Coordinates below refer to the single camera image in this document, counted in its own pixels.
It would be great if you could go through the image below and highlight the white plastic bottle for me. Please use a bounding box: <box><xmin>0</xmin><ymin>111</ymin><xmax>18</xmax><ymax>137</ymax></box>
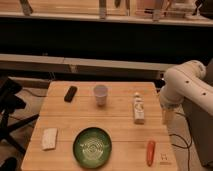
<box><xmin>133</xmin><ymin>92</ymin><xmax>145</xmax><ymax>124</ymax></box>

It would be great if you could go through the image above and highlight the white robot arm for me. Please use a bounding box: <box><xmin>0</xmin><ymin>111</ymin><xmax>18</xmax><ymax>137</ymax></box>
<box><xmin>159</xmin><ymin>60</ymin><xmax>213</xmax><ymax>124</ymax></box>

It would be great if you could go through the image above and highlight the green ceramic bowl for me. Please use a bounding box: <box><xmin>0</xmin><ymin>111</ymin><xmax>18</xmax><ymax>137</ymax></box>
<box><xmin>73</xmin><ymin>127</ymin><xmax>112</xmax><ymax>169</ymax></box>

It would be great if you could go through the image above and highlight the orange carrot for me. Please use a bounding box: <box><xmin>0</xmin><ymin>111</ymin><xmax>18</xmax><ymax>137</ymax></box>
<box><xmin>146</xmin><ymin>141</ymin><xmax>156</xmax><ymax>167</ymax></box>

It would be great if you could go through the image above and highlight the white paper cup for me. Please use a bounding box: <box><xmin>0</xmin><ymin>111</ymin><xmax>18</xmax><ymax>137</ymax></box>
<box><xmin>93</xmin><ymin>85</ymin><xmax>108</xmax><ymax>106</ymax></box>

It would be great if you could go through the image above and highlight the wooden table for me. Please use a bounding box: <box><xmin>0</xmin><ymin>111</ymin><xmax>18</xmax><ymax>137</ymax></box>
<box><xmin>21</xmin><ymin>81</ymin><xmax>178</xmax><ymax>171</ymax></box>

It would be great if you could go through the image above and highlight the black rectangular block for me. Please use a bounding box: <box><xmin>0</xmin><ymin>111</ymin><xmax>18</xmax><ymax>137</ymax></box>
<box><xmin>64</xmin><ymin>86</ymin><xmax>77</xmax><ymax>102</ymax></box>

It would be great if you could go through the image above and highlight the black office chair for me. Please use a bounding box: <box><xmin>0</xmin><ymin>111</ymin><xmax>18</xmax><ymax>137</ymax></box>
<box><xmin>0</xmin><ymin>76</ymin><xmax>40</xmax><ymax>171</ymax></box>

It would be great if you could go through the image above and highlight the long grey shelf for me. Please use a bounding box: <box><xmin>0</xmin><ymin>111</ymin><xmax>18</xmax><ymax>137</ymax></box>
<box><xmin>0</xmin><ymin>53</ymin><xmax>172</xmax><ymax>79</ymax></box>

